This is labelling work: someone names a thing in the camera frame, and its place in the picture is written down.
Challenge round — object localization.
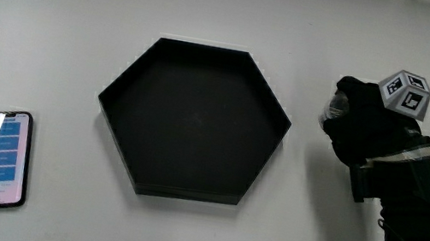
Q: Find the black hexagonal tray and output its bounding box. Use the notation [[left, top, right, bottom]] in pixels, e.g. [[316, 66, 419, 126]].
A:
[[84, 28, 303, 217]]

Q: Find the person's right hand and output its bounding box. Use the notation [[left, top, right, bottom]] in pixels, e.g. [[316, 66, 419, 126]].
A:
[[306, 57, 430, 215]]

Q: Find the black smartphone with lit screen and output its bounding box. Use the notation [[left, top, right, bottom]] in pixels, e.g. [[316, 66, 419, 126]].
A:
[[0, 107, 40, 218]]

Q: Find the white desk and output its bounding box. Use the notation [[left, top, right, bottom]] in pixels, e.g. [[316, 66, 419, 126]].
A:
[[0, 0, 430, 241]]

